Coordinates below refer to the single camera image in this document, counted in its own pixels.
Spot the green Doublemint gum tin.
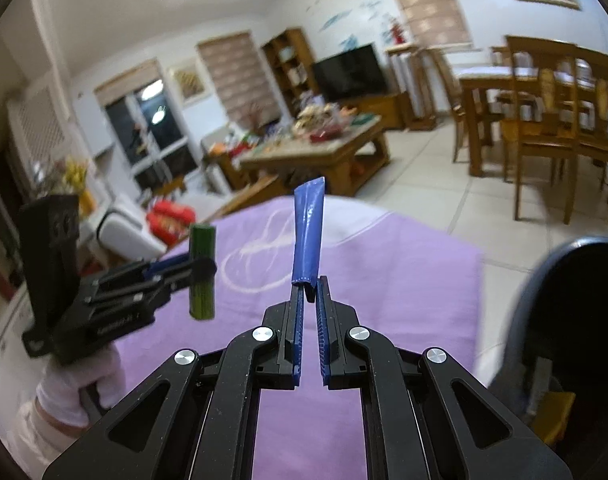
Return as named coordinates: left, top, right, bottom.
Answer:
left=189, top=223, right=216, bottom=321

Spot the yellow snack wrapper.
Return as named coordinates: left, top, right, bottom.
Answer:
left=530, top=391, right=575, bottom=446

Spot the blue plastic wrapper strip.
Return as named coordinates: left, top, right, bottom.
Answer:
left=291, top=177, right=326, bottom=304

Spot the black trash bin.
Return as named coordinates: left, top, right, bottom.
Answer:
left=488, top=236, right=608, bottom=479

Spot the left hand white glove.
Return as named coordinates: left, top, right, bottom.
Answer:
left=36, top=344, right=126, bottom=430

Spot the red cushion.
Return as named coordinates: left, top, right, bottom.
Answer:
left=146, top=200, right=197, bottom=247

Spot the white sofa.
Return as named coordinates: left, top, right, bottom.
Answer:
left=96, top=192, right=211, bottom=264

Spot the purple tablecloth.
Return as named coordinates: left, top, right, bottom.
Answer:
left=118, top=196, right=482, bottom=479

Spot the wooden coffee table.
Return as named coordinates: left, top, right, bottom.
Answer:
left=239, top=116, right=390, bottom=197

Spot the wooden bookshelf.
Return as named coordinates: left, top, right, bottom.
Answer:
left=262, top=27, right=318, bottom=117

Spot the wooden TV cabinet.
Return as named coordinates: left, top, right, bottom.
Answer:
left=340, top=92, right=415, bottom=130

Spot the black flat television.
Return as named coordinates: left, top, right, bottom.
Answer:
left=312, top=44, right=389, bottom=102

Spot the tall wooden plant stand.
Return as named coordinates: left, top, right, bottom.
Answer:
left=385, top=44, right=436, bottom=131

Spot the far side wooden chair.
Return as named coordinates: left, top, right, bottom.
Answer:
left=428, top=48, right=504, bottom=162

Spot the wooden dining table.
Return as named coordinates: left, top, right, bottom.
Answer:
left=456, top=64, right=608, bottom=179

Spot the near wooden dining chair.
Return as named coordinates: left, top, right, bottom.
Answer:
left=500, top=36, right=580, bottom=224

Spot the wooden dining chair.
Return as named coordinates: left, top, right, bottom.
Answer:
left=575, top=47, right=608, bottom=204
left=500, top=36, right=580, bottom=224

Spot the wooden chair back rail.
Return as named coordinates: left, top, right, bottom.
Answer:
left=204, top=176, right=290, bottom=222

